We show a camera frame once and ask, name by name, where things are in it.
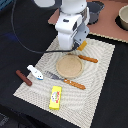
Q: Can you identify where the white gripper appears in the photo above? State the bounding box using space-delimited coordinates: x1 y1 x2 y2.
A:
55 13 90 51

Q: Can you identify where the grey pot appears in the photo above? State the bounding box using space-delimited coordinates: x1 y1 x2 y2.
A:
87 1 105 24

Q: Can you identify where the white toy fish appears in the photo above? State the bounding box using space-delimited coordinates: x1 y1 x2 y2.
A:
27 65 43 80

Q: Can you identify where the brown toy sausage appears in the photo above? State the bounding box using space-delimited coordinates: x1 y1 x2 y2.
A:
16 70 32 86

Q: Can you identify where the yellow butter box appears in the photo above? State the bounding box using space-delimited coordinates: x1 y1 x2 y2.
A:
49 86 62 110

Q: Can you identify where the yellow toy bread loaf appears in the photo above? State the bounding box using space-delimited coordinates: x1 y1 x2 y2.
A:
77 40 87 51

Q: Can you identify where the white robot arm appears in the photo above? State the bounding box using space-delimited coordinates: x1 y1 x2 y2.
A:
33 0 90 50

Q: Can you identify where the pink toy stove board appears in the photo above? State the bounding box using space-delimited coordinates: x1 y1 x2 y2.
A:
47 0 128 43

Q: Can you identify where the beige round plate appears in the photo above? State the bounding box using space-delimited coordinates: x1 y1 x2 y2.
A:
56 55 84 79

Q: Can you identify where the beige bowl on stove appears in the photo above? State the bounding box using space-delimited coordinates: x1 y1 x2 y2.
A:
119 5 128 30

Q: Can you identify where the white woven placemat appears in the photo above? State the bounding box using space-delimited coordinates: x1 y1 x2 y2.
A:
14 38 115 128

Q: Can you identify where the knife with orange handle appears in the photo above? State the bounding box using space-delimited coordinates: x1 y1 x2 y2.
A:
78 55 98 63

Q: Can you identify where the fork with orange handle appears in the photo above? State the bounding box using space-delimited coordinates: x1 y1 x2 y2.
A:
44 71 86 90

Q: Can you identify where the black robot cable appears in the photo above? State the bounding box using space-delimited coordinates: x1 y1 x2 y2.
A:
10 0 73 55

